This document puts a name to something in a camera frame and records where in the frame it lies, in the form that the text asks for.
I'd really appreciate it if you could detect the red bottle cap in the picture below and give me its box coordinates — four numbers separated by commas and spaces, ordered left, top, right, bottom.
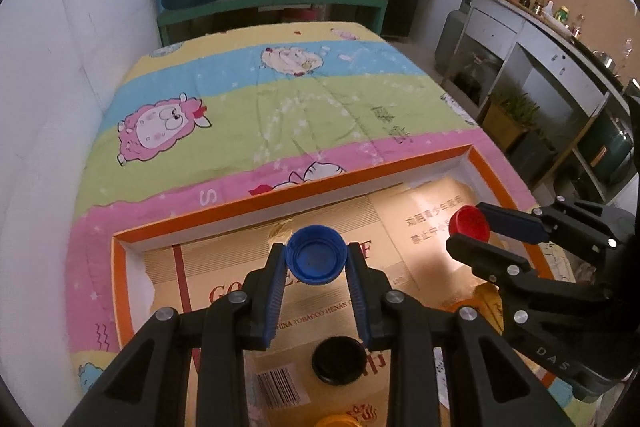
448, 205, 490, 242

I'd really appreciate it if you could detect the blue bottle cap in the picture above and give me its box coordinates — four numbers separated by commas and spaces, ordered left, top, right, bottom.
285, 225, 347, 285

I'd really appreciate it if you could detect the orange bottle cap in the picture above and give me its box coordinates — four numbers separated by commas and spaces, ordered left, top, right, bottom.
314, 414, 362, 427

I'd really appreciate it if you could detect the black bottle cap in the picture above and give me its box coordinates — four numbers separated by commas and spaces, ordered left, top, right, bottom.
311, 336, 367, 386

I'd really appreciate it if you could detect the orange rimmed cardboard tray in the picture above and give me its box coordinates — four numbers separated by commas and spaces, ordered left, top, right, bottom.
110, 144, 561, 427

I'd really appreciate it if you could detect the potted green plant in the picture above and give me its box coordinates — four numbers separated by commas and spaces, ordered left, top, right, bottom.
482, 92, 539, 153

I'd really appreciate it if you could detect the white kitchen counter cabinet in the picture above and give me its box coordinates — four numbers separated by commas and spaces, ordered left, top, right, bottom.
444, 0, 636, 202

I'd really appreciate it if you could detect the colourful cartoon sheep quilt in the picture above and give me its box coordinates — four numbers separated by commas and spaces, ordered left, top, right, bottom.
65, 23, 535, 390

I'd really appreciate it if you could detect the green metal bench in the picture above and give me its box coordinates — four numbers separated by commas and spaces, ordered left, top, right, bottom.
156, 0, 388, 46

